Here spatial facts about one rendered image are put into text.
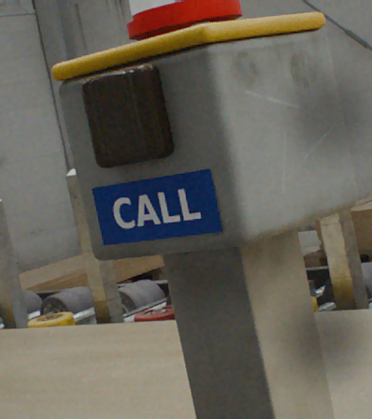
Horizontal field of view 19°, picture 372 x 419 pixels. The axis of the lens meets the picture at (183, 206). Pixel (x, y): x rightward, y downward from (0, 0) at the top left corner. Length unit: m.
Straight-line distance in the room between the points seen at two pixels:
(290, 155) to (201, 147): 0.03
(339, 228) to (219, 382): 1.27
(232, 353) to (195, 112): 0.09
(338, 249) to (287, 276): 1.27
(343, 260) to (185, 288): 1.28
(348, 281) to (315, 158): 1.29
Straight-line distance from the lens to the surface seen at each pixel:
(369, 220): 7.27
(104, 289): 1.98
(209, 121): 0.35
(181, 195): 0.36
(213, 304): 0.39
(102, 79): 0.36
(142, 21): 0.38
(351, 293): 1.67
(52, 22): 10.28
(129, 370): 1.43
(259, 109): 0.36
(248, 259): 0.38
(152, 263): 8.47
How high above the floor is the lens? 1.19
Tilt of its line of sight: 4 degrees down
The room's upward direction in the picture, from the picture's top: 12 degrees counter-clockwise
